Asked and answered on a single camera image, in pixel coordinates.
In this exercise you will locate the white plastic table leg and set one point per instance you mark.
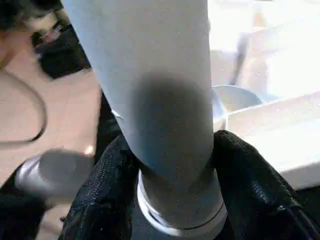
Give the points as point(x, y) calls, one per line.
point(150, 75)

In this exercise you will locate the white plastic table top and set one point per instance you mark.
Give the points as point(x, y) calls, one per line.
point(275, 125)

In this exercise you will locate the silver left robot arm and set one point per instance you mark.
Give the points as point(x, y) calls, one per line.
point(62, 57)

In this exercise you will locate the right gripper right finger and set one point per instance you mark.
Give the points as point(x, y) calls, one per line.
point(262, 200)

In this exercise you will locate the black quilted mat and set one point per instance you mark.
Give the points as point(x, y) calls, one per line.
point(110, 130)

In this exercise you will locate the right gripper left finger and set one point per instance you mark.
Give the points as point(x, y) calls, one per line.
point(100, 200)

